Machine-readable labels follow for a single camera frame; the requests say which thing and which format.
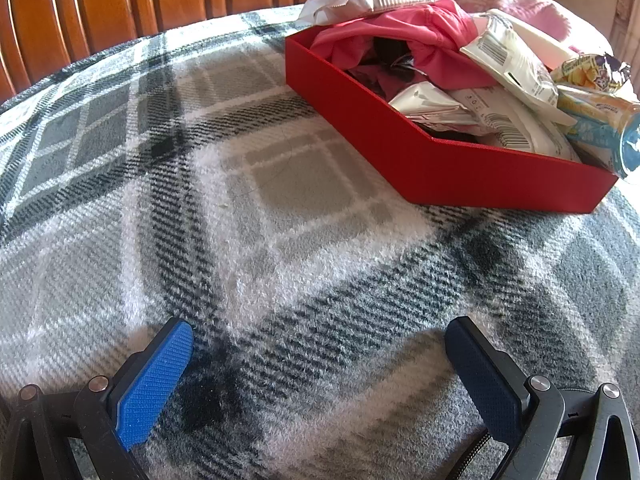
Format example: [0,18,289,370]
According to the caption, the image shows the pink pillow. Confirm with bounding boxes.
[452,0,613,58]

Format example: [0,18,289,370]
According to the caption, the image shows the red container box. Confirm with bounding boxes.
[285,10,621,216]

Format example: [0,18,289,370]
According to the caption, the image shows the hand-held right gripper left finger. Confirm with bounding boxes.
[0,316,195,480]

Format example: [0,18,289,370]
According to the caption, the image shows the black cloth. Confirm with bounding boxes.
[372,35,431,86]

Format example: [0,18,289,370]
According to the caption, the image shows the yellow and purple candy wrapper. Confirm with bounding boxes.
[550,51,633,91]

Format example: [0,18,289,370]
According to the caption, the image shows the yellow and blue snack packet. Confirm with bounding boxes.
[555,82,640,178]

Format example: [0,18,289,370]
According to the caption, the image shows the pink cloth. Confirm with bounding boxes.
[309,0,506,91]

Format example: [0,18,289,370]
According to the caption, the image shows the wooden slatted headboard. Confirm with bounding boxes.
[0,0,543,106]

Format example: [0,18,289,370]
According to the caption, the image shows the white packet with barcode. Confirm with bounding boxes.
[460,9,578,128]
[450,87,583,163]

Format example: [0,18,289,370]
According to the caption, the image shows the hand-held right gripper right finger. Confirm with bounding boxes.
[444,316,640,480]

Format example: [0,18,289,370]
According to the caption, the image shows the silver foil packet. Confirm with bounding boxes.
[387,81,481,131]

